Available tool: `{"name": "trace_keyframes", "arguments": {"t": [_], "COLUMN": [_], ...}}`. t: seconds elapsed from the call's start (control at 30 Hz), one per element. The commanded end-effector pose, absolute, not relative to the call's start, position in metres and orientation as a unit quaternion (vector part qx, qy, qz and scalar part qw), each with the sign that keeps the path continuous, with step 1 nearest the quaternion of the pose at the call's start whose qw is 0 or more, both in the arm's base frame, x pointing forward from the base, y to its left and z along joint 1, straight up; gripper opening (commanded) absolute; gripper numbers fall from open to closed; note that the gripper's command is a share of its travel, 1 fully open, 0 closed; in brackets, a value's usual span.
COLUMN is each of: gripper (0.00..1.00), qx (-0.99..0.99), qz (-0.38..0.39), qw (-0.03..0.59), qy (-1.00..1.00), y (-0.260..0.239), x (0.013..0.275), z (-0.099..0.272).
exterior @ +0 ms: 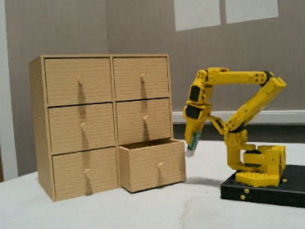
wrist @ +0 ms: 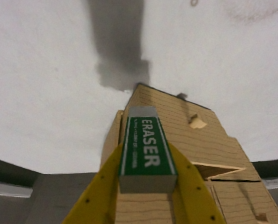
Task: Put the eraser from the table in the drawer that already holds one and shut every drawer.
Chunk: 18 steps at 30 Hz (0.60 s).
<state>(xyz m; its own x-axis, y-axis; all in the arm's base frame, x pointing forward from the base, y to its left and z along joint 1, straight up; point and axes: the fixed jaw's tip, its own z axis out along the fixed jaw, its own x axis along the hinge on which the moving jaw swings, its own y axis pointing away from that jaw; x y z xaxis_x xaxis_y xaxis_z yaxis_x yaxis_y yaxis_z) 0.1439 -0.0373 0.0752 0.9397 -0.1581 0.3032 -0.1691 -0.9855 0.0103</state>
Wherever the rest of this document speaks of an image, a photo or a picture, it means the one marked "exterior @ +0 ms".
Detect tan cardboard drawer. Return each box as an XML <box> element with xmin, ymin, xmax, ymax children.
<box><xmin>44</xmin><ymin>58</ymin><xmax>112</xmax><ymax>104</ymax></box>
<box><xmin>116</xmin><ymin>98</ymin><xmax>171</xmax><ymax>143</ymax></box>
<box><xmin>48</xmin><ymin>103</ymin><xmax>115</xmax><ymax>152</ymax></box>
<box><xmin>118</xmin><ymin>138</ymin><xmax>186</xmax><ymax>192</ymax></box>
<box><xmin>112</xmin><ymin>58</ymin><xmax>169</xmax><ymax>98</ymax></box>
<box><xmin>52</xmin><ymin>146</ymin><xmax>118</xmax><ymax>199</ymax></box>

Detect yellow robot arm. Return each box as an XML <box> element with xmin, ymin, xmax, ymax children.
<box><xmin>188</xmin><ymin>67</ymin><xmax>286</xmax><ymax>187</ymax></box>

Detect white eraser with green sleeve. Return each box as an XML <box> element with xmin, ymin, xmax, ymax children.
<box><xmin>185</xmin><ymin>130</ymin><xmax>202</xmax><ymax>158</ymax></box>

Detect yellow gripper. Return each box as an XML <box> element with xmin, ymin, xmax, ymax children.
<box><xmin>183</xmin><ymin>101</ymin><xmax>228</xmax><ymax>144</ymax></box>

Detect tan wooden chest of drawers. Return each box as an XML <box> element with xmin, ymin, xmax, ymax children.
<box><xmin>29</xmin><ymin>54</ymin><xmax>174</xmax><ymax>202</ymax></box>

